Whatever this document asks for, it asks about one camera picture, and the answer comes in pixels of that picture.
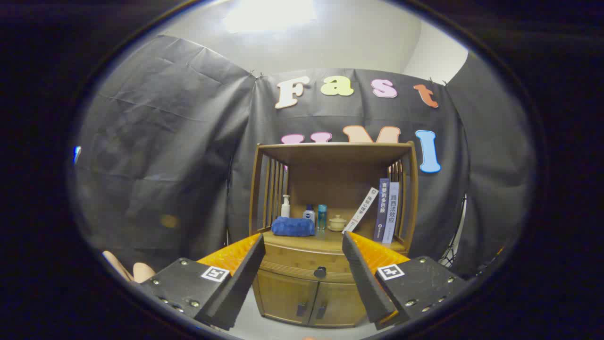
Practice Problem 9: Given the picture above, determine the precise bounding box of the wooden drawer with black knob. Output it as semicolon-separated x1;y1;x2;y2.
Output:
257;242;364;285

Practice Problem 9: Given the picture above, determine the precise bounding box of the dark blue book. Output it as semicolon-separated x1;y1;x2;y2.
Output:
374;178;390;242

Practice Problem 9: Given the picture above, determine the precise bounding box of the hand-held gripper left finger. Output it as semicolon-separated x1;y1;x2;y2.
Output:
141;233;266;331

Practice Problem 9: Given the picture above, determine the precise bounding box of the black metal stand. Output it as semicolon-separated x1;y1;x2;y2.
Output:
439;194;468;267

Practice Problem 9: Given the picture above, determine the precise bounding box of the wooden cabinet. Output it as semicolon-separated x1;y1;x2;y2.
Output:
249;141;419;328

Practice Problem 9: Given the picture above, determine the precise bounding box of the wooden cabinet door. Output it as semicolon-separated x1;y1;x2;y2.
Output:
309;281;369;328
252;268;318;326

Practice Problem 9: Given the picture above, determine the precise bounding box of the light purple book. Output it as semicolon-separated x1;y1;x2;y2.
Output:
382;182;400;245

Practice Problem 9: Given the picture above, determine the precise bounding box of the white book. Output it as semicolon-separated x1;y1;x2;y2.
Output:
342;187;379;234

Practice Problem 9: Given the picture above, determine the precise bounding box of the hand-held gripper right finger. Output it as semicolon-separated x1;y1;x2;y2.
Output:
342;231;467;331

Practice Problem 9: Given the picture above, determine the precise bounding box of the blue folded towel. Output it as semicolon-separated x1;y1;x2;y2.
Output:
271;216;316;237

